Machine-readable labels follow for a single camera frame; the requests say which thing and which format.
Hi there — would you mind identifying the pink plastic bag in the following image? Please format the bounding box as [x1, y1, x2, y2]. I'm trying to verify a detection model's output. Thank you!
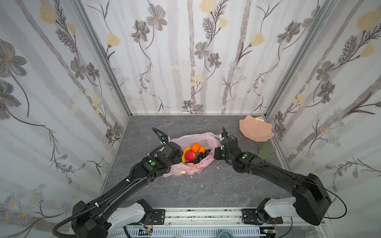
[164, 132, 220, 177]

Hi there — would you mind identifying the pink scalloped bowl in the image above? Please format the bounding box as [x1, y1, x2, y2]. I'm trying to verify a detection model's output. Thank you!
[239, 115, 274, 142]

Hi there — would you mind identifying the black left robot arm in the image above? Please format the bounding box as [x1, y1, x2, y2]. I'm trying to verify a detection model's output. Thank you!
[52, 128, 183, 238]

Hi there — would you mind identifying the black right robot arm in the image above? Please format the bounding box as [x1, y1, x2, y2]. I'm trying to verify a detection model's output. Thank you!
[214, 129, 333, 226]

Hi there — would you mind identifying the yellow fake banana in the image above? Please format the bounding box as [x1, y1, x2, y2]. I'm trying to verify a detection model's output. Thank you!
[182, 147, 191, 164]

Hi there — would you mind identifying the red fake strawberry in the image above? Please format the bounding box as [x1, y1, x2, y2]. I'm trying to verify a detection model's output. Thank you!
[184, 150, 196, 162]

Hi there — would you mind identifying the orange fake fruit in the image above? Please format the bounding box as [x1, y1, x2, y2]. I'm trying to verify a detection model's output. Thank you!
[190, 143, 201, 153]

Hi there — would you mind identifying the dark fake grape bunch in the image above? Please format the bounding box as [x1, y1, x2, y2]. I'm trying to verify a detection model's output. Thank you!
[193, 149, 211, 164]

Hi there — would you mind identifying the green translucent cup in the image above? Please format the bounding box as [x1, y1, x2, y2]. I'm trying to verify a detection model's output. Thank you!
[259, 143, 276, 160]

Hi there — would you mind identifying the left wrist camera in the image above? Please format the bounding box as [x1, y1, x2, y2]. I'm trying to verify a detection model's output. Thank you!
[160, 134, 170, 144]

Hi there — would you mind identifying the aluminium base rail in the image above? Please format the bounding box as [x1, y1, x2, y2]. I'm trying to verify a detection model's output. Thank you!
[78, 206, 332, 238]

